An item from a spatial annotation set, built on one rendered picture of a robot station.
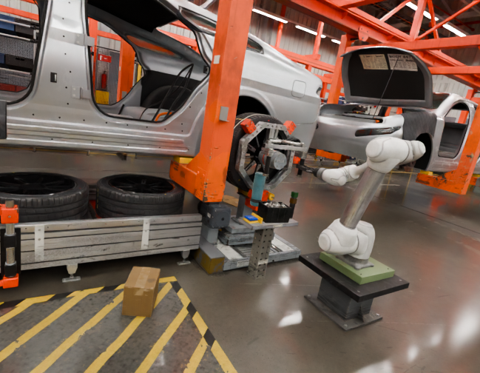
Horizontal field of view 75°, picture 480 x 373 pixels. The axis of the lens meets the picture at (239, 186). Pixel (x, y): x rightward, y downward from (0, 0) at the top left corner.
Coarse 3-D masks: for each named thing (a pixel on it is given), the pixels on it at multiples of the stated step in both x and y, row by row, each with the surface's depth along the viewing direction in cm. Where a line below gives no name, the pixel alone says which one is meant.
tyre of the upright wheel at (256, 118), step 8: (248, 112) 261; (240, 120) 248; (256, 120) 244; (264, 120) 248; (272, 120) 252; (240, 128) 239; (240, 136) 240; (232, 144) 238; (232, 152) 240; (232, 160) 242; (232, 168) 244; (232, 176) 247; (232, 184) 268; (240, 184) 253
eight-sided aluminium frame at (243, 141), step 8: (272, 128) 244; (280, 128) 248; (248, 136) 234; (288, 136) 256; (240, 144) 237; (288, 144) 263; (240, 152) 236; (288, 152) 266; (240, 160) 236; (288, 160) 264; (240, 168) 238; (288, 168) 265; (240, 176) 247; (248, 176) 244; (280, 176) 264; (248, 184) 248; (272, 184) 262
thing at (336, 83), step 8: (344, 40) 621; (344, 48) 621; (336, 64) 637; (336, 72) 637; (336, 80) 637; (336, 88) 637; (328, 96) 653; (336, 96) 644; (320, 152) 671; (328, 152) 652; (336, 160) 637; (344, 160) 635
